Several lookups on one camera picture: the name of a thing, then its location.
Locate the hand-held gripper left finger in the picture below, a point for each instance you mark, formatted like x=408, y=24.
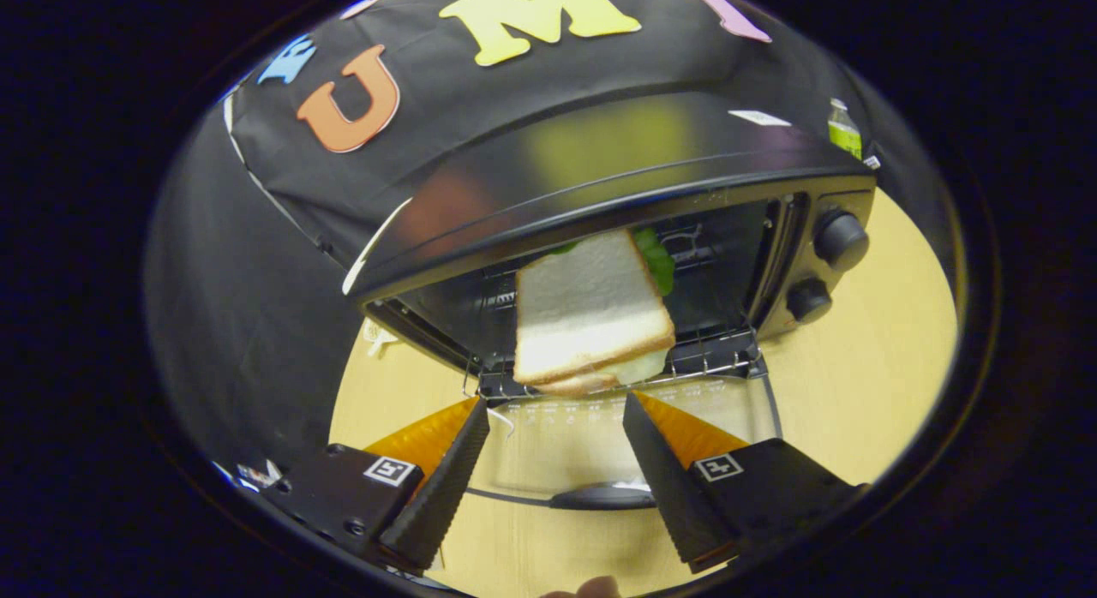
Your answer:
x=437, y=495

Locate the black backdrop cloth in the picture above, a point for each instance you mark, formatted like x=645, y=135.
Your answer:
x=223, y=324

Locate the white bread sandwich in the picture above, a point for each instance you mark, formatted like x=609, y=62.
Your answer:
x=591, y=298

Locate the green label plastic bottle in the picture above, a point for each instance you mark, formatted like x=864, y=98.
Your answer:
x=844, y=135

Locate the black toaster oven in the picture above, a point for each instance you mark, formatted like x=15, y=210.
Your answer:
x=600, y=152

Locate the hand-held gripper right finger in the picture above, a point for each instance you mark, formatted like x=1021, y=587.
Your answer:
x=673, y=495

